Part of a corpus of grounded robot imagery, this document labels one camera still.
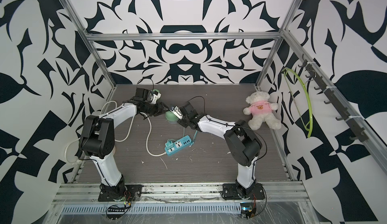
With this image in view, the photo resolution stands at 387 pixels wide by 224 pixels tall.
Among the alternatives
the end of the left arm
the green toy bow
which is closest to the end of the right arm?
the end of the left arm

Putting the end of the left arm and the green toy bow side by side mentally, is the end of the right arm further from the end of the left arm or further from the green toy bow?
the green toy bow

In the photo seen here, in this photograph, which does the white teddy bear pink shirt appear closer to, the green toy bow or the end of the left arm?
the green toy bow

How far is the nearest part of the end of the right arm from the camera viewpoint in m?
0.68

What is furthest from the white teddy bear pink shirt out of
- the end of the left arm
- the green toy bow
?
the end of the left arm
